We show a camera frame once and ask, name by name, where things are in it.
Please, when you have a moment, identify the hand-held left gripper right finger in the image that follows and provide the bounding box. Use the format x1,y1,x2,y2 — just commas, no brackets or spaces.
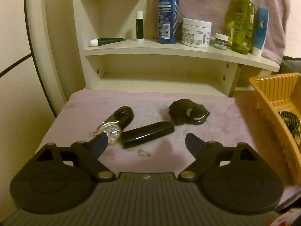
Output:
177,132,259,182

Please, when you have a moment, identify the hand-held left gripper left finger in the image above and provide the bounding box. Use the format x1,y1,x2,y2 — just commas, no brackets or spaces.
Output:
35,132,116,182

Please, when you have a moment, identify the silver wristwatch with black strap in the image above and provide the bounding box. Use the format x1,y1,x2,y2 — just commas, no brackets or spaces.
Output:
95,105,135,144

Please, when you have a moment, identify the yellow ribbed plastic tray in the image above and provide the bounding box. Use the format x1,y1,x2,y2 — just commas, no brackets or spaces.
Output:
249,73,301,185

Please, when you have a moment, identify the dark bead bracelet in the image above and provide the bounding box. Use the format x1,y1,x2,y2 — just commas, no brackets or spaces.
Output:
279,109,301,150

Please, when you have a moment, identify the pink fleece mat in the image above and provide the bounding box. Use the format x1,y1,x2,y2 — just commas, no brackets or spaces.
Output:
41,91,301,208

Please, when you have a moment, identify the black oblong case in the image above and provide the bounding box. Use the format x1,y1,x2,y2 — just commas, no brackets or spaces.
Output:
120,121,175,150

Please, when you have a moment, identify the cream wooden shelf unit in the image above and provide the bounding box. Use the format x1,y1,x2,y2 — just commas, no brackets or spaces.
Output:
41,0,281,97

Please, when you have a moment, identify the dark green tube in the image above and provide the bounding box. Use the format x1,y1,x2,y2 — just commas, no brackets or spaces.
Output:
89,38,127,47

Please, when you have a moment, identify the small green label jar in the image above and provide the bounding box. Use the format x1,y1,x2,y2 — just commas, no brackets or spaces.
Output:
214,33,229,50

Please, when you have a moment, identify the white cream jar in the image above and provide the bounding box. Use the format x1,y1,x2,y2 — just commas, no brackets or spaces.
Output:
182,18,212,49

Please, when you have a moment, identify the white and green balm stick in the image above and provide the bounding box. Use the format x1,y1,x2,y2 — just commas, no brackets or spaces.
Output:
136,11,144,42

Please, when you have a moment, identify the red and white packet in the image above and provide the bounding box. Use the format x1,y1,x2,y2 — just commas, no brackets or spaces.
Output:
279,208,301,226

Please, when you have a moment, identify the grey cushion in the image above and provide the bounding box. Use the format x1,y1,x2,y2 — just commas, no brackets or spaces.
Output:
281,56,301,73

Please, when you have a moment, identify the blue bottle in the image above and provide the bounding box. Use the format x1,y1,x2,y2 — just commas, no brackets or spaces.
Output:
157,0,179,45

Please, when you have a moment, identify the green spray bottle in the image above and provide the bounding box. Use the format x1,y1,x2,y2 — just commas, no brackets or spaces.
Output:
226,0,255,55

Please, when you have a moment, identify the white and blue tube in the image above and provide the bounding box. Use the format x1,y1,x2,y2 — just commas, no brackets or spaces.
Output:
252,6,270,57

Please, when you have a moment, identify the mauve hanging blanket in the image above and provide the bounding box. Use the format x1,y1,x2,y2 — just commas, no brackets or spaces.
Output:
150,0,301,64

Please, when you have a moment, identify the black cable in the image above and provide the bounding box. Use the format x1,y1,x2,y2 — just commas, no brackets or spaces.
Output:
0,54,32,78

